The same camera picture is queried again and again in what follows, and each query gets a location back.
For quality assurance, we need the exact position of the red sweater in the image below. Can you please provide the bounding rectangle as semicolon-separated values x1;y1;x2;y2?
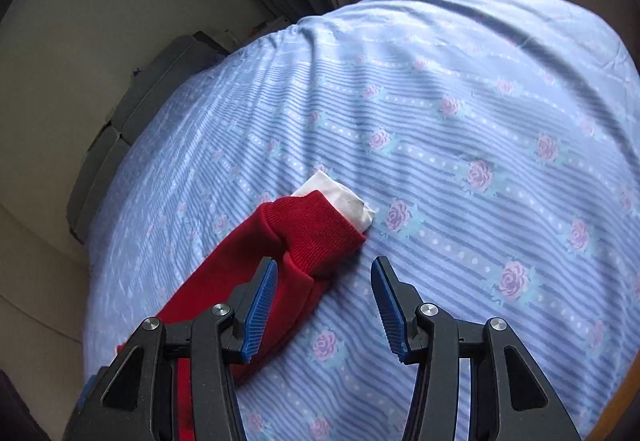
116;170;378;441

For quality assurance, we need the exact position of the blue floral bed sheet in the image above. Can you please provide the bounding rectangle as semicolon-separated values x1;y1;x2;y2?
84;0;639;440

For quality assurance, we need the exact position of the grey padded headboard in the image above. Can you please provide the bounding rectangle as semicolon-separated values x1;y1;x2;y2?
66;31;229;244

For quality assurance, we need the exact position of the wooden bed frame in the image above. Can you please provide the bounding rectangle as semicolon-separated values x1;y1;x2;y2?
587;355;639;440

